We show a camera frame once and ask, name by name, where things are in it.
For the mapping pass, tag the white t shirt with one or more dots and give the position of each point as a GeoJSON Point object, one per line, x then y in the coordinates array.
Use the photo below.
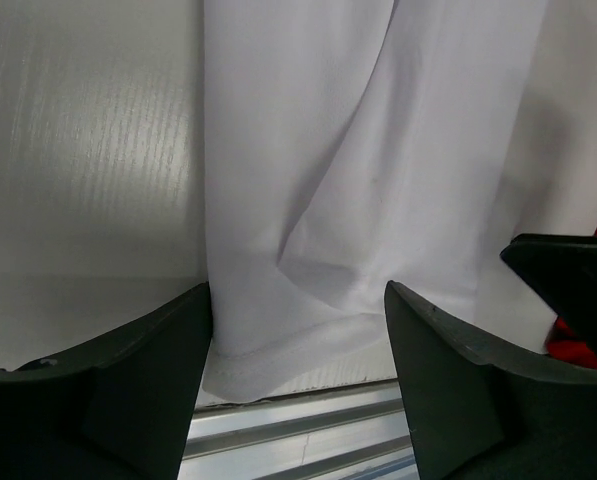
{"type": "Point", "coordinates": [352, 143]}

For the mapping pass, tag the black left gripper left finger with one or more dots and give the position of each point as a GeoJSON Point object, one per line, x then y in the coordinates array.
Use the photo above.
{"type": "Point", "coordinates": [118, 406]}

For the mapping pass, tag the red t shirt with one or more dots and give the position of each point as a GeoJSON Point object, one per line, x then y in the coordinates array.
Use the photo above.
{"type": "Point", "coordinates": [565, 345]}

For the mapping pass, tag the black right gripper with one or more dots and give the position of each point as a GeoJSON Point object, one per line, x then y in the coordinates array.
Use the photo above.
{"type": "Point", "coordinates": [562, 271]}

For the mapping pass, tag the aluminium mounting rail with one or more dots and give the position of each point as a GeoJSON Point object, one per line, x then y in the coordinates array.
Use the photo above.
{"type": "Point", "coordinates": [356, 432]}

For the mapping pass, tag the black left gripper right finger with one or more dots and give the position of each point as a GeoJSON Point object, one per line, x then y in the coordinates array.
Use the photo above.
{"type": "Point", "coordinates": [480, 407]}

